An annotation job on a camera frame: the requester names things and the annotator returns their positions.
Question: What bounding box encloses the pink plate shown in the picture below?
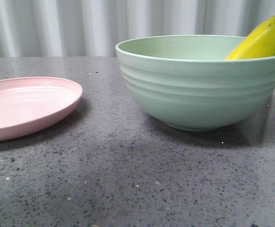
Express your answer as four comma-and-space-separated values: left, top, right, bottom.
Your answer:
0, 77, 83, 141

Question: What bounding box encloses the green ribbed bowl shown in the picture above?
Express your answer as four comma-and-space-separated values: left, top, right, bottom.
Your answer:
115, 35, 275, 131

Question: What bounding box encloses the yellow banana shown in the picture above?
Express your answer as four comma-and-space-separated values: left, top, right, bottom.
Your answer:
226, 15, 275, 60

